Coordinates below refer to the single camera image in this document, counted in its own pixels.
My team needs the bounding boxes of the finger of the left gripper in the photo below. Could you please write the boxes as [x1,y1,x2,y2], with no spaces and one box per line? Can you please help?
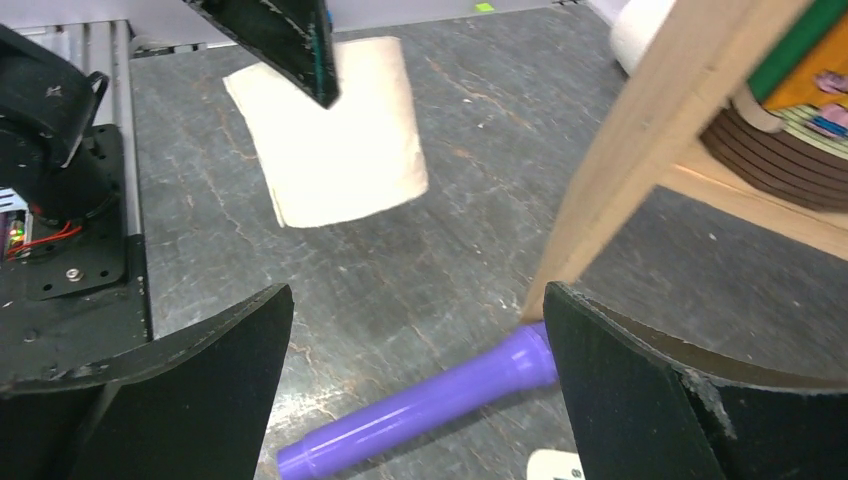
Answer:
[186,0,340,109]

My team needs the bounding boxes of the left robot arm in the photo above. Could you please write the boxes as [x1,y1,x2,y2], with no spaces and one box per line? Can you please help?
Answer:
[1,1,339,225]

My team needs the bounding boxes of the white toilet roll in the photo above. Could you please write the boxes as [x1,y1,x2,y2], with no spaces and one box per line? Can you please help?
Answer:
[223,36,429,229]
[609,0,676,76]

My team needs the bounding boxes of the wooden shelf unit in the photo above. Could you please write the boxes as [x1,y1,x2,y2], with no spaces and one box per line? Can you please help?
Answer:
[521,1,847,323]

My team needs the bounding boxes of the green roll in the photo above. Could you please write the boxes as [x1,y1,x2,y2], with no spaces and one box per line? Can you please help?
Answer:
[698,0,848,215]

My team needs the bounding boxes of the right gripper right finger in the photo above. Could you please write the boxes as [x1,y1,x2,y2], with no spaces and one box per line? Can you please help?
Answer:
[543,282,847,479]

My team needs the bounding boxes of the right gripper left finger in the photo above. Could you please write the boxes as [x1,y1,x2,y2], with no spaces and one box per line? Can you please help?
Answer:
[1,284,294,479]

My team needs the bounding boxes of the white toilet roll back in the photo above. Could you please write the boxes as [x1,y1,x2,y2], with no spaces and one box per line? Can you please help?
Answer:
[609,0,676,76]

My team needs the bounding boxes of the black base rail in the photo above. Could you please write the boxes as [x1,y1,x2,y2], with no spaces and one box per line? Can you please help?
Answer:
[1,124,153,395]

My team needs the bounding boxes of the purple toy microphone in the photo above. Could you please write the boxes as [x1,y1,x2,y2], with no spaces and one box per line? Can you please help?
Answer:
[276,322,558,479]

